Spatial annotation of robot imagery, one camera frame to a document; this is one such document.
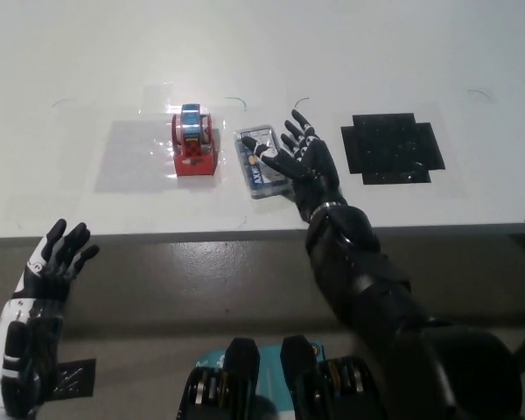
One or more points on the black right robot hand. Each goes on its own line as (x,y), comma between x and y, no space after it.
(310,175)

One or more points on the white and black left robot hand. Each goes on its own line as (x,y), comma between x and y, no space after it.
(30,306)

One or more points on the black cross-shaped tape patch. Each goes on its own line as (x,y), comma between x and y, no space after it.
(389,149)

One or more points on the black tape patch with scratches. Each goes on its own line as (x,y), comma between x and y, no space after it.
(76,378)

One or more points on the red tape dispenser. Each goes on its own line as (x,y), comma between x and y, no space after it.
(193,149)

